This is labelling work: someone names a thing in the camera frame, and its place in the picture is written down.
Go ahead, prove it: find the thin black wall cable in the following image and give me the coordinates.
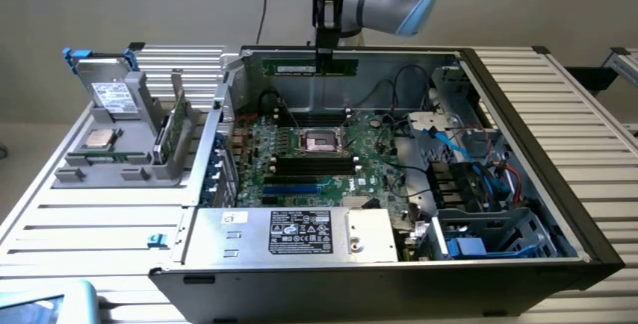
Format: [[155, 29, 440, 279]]
[[255, 0, 271, 47]]

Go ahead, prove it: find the hard disk with blue bracket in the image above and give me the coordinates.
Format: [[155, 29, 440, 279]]
[[61, 48, 140, 115]]

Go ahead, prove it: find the silver CPU chip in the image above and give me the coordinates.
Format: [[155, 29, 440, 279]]
[[83, 128, 121, 151]]

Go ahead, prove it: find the blue drive tray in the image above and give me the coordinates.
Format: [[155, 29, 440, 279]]
[[444, 237, 488, 258]]

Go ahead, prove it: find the blue SATA wire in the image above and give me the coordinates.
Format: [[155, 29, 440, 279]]
[[422, 125, 510, 200]]

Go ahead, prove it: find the blue expansion slot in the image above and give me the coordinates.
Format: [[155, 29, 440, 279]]
[[261, 185, 320, 196]]

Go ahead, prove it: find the green expansion card in holder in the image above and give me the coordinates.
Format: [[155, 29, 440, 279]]
[[151, 72, 189, 165]]

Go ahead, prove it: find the grey drive cage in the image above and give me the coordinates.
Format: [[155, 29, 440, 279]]
[[431, 207, 562, 262]]

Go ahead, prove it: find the silver metal disk bay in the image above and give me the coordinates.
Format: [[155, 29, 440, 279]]
[[406, 65, 502, 163]]

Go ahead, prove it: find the green motherboard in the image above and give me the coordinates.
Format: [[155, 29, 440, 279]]
[[232, 110, 415, 210]]

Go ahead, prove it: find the light blue box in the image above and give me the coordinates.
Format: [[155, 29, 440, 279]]
[[0, 278, 101, 324]]

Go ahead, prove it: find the long black expansion slot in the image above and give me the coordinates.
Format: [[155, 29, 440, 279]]
[[261, 175, 320, 186]]

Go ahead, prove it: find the green RAM stick white label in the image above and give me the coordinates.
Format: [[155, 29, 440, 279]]
[[261, 58, 360, 77]]

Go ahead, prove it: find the silver CPU socket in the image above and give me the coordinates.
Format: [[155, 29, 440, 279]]
[[297, 127, 333, 154]]

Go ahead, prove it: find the red wire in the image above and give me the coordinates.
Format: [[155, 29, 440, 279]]
[[502, 164, 526, 206]]

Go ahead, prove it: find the silver chipset heatsink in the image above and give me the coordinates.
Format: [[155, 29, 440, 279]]
[[341, 196, 376, 210]]

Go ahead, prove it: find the grey parts rack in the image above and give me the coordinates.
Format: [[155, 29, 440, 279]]
[[50, 69, 211, 190]]

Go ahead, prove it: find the black looped wire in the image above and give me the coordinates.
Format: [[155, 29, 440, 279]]
[[359, 63, 431, 116]]

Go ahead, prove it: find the silver power supply black label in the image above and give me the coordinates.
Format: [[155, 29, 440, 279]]
[[179, 207, 399, 264]]

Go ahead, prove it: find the black silver PC case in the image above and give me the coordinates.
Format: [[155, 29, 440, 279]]
[[148, 45, 627, 324]]

